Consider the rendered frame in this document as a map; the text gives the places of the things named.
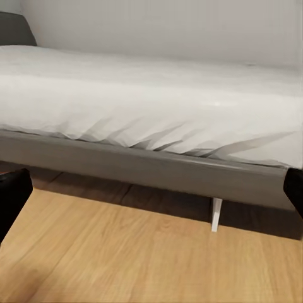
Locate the bed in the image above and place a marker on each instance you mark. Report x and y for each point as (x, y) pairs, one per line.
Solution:
(221, 129)

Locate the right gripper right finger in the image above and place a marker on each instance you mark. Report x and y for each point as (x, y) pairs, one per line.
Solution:
(293, 188)

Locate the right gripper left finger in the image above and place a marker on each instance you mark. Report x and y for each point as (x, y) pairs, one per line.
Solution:
(15, 189)

